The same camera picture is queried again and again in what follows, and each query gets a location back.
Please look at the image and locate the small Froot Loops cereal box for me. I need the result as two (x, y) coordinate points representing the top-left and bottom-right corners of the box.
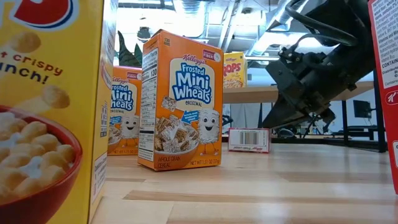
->
(228, 128), (271, 154)

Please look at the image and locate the black computer monitor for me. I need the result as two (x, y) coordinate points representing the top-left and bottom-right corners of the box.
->
(353, 100), (373, 119)

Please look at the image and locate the small Frosted Mini-Wheats box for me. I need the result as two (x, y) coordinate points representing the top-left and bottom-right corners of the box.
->
(107, 65), (143, 156)
(137, 29), (224, 172)

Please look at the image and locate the snake plant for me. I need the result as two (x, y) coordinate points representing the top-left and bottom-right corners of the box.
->
(116, 30), (143, 68)

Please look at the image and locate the large red cereal box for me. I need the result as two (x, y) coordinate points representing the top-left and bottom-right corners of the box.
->
(368, 0), (398, 195)

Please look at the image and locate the white hanging cloth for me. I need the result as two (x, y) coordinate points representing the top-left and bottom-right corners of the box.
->
(229, 103), (262, 129)

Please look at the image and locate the large Corn Pops cereal box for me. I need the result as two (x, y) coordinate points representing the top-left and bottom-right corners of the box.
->
(0, 0), (119, 224)

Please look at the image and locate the wooden shelf with black legs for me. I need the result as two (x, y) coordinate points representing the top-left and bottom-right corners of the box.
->
(222, 67), (387, 153)

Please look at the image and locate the small Corn Pops cereal box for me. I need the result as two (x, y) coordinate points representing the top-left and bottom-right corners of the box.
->
(223, 52), (249, 89)

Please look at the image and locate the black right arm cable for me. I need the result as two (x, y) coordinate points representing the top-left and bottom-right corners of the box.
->
(284, 0), (359, 47)

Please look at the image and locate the black background desk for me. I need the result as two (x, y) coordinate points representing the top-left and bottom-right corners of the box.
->
(332, 125), (386, 141)

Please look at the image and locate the black aluminium table frame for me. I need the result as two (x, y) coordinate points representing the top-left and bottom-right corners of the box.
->
(270, 136), (387, 153)

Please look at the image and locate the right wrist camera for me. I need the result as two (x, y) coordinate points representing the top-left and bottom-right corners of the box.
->
(277, 45), (313, 70)

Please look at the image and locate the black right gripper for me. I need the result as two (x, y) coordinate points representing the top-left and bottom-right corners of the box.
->
(262, 54), (358, 129)

